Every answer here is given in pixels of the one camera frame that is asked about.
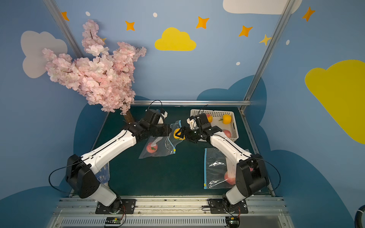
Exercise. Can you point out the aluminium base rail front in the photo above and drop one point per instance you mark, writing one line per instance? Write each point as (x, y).
(170, 212)

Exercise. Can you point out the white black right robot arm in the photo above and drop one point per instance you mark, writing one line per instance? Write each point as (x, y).
(259, 174)

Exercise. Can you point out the pink peach with leaf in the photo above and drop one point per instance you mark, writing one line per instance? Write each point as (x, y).
(230, 179)

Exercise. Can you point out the white perforated plastic basket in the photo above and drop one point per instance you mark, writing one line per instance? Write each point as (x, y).
(217, 120)

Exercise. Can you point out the white blue dotted work glove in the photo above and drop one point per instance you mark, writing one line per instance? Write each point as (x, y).
(103, 175)

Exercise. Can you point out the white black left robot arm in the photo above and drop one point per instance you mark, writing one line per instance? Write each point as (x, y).
(81, 170)

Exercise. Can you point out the yellow peach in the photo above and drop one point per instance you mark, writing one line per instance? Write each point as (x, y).
(226, 119)
(178, 134)

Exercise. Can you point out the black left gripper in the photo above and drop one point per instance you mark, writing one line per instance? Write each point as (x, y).
(161, 129)

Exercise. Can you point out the pink blossom artificial tree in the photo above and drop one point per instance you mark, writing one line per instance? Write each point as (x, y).
(106, 79)

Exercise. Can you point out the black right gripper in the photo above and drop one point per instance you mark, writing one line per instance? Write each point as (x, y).
(191, 134)

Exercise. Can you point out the aluminium frame post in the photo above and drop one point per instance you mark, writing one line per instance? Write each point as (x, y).
(63, 26)
(283, 20)

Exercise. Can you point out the aluminium frame post right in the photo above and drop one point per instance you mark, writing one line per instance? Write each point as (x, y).
(283, 20)

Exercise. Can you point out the aluminium frame post left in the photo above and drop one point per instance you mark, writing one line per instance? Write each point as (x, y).
(63, 26)

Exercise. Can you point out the left green circuit board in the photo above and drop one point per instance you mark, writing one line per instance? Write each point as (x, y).
(113, 221)

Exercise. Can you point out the aluminium frame rail back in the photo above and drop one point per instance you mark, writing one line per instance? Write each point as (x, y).
(191, 103)

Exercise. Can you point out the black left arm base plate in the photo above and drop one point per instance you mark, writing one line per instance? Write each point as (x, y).
(119, 206)

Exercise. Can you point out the clear zip-top bag blue zipper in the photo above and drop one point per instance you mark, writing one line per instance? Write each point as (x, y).
(216, 164)

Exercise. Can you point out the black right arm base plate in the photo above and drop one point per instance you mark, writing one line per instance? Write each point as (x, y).
(221, 206)

